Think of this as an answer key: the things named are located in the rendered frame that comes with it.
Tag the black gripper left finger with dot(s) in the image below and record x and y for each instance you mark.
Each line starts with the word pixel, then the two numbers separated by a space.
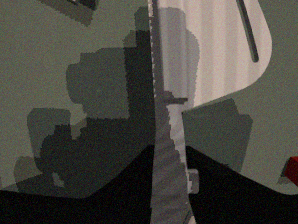
pixel 124 200

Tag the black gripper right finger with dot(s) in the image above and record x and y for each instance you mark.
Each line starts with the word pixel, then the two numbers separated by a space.
pixel 226 197

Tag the red rectangular block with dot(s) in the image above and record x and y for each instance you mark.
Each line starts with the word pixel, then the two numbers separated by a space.
pixel 292 170

